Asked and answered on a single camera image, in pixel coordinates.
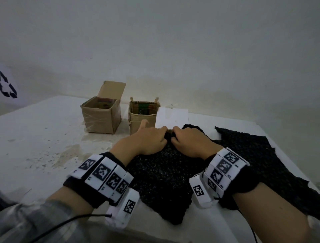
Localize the black and white wall marker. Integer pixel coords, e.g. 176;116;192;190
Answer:
0;71;18;98

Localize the left wrist marker band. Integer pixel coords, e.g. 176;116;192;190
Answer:
63;152;134;209

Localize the paper box with white lid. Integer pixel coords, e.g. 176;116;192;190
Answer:
155;107;189;131

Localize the person's left forearm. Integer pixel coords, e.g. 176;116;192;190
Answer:
0;186;94;243

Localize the person's left hand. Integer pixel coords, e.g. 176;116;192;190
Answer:
110;119;168;166

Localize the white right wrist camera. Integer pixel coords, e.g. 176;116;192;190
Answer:
189;173;219;209

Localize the black right camera cable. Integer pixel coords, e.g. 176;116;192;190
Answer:
240;210;258;243

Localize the pile of black bubble wrap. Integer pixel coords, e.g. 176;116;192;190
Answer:
212;126;320;221

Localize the person's right forearm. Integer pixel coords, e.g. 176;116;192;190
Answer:
232;183;313;243

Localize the paper box with tall flap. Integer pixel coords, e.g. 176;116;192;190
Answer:
80;80;126;135

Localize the black bubble wrap piece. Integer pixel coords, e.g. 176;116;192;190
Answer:
126;124;209;225

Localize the paper box with notched rim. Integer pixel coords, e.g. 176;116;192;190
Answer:
128;97;160;136

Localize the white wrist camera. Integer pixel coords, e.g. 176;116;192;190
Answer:
105;188;140;229
189;173;219;209

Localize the black left camera cable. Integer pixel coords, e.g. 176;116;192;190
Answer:
30;213;112;243

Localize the black camera cable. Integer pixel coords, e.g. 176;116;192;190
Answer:
240;210;258;243
30;213;112;243

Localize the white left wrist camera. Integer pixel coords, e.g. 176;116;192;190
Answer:
105;188;140;229

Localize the person's right hand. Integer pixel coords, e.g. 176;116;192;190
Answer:
171;126;217;161

